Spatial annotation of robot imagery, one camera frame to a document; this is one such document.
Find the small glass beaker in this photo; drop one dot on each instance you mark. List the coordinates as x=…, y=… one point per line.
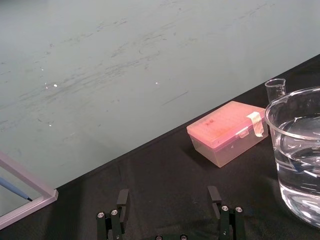
x=275, y=90

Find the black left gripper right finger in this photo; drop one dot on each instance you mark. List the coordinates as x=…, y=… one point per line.
x=226, y=220

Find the pink translucent plastic box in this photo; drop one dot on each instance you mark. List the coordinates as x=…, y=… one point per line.
x=225, y=132

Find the blue pipette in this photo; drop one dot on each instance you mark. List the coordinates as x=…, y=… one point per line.
x=15, y=190

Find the white framed rack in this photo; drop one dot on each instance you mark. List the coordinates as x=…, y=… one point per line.
x=27, y=190

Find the black table cloth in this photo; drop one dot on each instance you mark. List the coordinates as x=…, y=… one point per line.
x=160, y=185

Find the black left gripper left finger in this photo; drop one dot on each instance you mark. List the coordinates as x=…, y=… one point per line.
x=120, y=215

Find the large glass beaker with water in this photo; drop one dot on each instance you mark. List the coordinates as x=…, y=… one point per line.
x=297, y=155

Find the strip of beige tape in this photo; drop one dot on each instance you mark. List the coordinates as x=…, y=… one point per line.
x=256, y=123

